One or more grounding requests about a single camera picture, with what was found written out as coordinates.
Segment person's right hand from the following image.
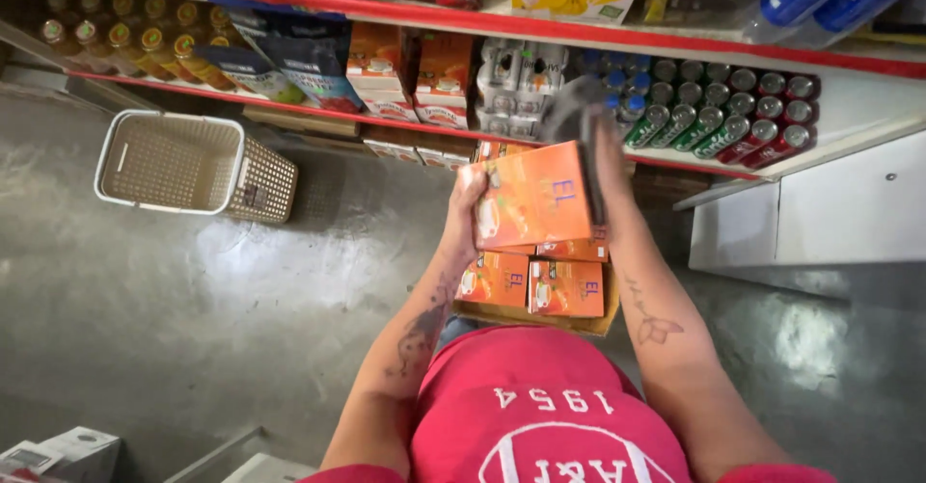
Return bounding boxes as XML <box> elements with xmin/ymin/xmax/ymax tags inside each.
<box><xmin>590</xmin><ymin>109</ymin><xmax>639</xmax><ymax>214</ymax></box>

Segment person's left hand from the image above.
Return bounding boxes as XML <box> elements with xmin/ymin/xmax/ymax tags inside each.
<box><xmin>440</xmin><ymin>167</ymin><xmax>493</xmax><ymax>256</ymax></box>

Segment dark grey cleaning cloth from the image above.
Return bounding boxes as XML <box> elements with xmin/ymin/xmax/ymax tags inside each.
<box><xmin>538</xmin><ymin>77</ymin><xmax>610</xmax><ymax>228</ymax></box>

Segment large orange tea box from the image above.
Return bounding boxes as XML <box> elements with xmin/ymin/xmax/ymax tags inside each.
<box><xmin>459</xmin><ymin>141</ymin><xmax>601</xmax><ymax>252</ymax></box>

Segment group of blue-capped bottles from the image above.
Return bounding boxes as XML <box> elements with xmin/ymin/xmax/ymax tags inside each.
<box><xmin>577</xmin><ymin>48</ymin><xmax>654</xmax><ymax>128</ymax></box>

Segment row of green cans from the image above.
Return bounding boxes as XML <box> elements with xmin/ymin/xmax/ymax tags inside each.
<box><xmin>624</xmin><ymin>59</ymin><xmax>758</xmax><ymax>161</ymax></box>

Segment pack of white cans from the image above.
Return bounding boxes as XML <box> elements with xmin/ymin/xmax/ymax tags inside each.
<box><xmin>473</xmin><ymin>38</ymin><xmax>570</xmax><ymax>142</ymax></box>

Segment red-edged store shelf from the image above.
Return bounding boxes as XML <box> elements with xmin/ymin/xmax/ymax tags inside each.
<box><xmin>0</xmin><ymin>0</ymin><xmax>926</xmax><ymax>213</ymax></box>

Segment small orange tea box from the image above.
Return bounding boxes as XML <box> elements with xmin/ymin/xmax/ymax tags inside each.
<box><xmin>455</xmin><ymin>252</ymin><xmax>531</xmax><ymax>309</ymax></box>
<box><xmin>527</xmin><ymin>259</ymin><xmax>606</xmax><ymax>318</ymax></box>
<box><xmin>536</xmin><ymin>226</ymin><xmax>611</xmax><ymax>263</ymax></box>

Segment row of red cans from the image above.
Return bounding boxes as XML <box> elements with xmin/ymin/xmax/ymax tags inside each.
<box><xmin>715</xmin><ymin>71</ymin><xmax>823</xmax><ymax>171</ymax></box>

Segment row of white-red boxes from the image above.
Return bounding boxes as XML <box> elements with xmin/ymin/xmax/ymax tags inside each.
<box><xmin>361</xmin><ymin>138</ymin><xmax>473</xmax><ymax>172</ymax></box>

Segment brown cardboard carton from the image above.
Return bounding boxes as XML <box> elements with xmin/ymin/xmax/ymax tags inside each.
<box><xmin>453</xmin><ymin>252</ymin><xmax>622</xmax><ymax>338</ymax></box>

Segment stack of orange-white boxes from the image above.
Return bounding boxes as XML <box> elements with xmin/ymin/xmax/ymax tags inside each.
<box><xmin>345</xmin><ymin>22</ymin><xmax>476</xmax><ymax>131</ymax></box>

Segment white cabinet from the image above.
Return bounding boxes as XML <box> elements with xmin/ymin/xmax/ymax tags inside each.
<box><xmin>672</xmin><ymin>129</ymin><xmax>926</xmax><ymax>272</ymax></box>

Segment person's red printed shirt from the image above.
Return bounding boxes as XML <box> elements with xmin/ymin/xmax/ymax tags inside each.
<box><xmin>299</xmin><ymin>324</ymin><xmax>839</xmax><ymax>483</ymax></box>

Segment dark blue coffee bag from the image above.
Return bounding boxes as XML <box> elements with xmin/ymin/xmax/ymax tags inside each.
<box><xmin>230</xmin><ymin>8</ymin><xmax>365</xmax><ymax>114</ymax></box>
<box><xmin>193</xmin><ymin>42</ymin><xmax>306</xmax><ymax>106</ymax></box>

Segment beige plastic shopping basket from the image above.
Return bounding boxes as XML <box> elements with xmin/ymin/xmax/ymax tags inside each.
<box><xmin>93</xmin><ymin>109</ymin><xmax>300</xmax><ymax>225</ymax></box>

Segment row of amber drink bottles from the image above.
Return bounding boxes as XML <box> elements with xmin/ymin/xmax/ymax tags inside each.
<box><xmin>39</xmin><ymin>0</ymin><xmax>243</xmax><ymax>94</ymax></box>

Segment white cardboard boxes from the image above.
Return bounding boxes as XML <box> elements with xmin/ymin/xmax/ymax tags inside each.
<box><xmin>0</xmin><ymin>426</ymin><xmax>123</xmax><ymax>483</ymax></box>

